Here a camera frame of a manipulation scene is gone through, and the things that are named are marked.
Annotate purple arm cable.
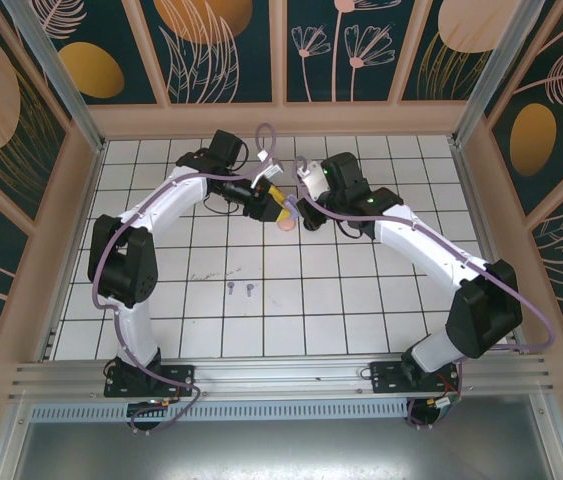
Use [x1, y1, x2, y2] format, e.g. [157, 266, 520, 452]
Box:
[90, 122, 282, 436]
[293, 155, 557, 431]

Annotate grey metal sheet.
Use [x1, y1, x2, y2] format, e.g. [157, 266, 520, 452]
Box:
[0, 419, 563, 480]

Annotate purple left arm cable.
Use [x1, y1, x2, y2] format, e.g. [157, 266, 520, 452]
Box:
[90, 122, 282, 436]

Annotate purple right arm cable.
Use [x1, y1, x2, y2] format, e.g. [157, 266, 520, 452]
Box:
[293, 155, 557, 431]

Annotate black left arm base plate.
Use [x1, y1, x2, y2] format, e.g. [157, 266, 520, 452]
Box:
[103, 363, 197, 400]

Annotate aluminium frame post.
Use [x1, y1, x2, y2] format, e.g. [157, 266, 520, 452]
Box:
[449, 0, 542, 147]
[3, 0, 108, 154]

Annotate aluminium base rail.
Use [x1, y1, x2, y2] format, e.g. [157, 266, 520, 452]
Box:
[8, 357, 557, 401]

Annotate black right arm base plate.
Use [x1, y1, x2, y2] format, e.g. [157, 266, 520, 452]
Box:
[369, 359, 463, 396]

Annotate slotted grey cable duct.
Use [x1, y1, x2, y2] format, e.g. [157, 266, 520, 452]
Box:
[28, 401, 415, 422]

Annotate aluminium table side rail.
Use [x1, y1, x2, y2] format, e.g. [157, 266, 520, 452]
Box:
[35, 139, 108, 364]
[448, 137, 527, 356]

